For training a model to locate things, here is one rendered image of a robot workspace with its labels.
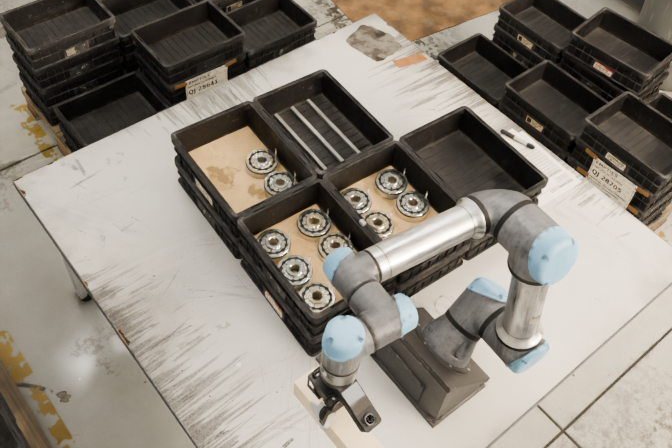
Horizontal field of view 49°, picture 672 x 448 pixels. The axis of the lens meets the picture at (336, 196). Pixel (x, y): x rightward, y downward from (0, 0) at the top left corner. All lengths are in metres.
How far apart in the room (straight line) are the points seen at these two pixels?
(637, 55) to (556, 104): 0.47
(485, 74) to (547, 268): 2.24
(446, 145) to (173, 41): 1.43
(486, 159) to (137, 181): 1.17
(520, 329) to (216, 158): 1.13
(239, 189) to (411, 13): 2.37
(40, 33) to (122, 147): 1.03
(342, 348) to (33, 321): 2.00
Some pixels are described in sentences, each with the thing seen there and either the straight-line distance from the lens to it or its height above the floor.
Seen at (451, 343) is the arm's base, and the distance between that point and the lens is 1.99.
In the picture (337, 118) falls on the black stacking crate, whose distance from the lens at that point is 2.56.
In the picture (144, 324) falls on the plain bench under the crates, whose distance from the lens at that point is 2.24.
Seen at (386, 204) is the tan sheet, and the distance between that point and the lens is 2.32.
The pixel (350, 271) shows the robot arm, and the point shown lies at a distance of 1.45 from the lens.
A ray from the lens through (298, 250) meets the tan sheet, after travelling 2.19.
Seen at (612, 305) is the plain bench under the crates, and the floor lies 0.70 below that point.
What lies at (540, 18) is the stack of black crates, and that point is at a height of 0.38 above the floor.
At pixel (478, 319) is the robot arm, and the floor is 0.98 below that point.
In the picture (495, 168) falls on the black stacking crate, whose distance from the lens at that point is 2.50.
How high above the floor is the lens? 2.62
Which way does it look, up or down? 51 degrees down
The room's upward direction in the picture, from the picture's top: 6 degrees clockwise
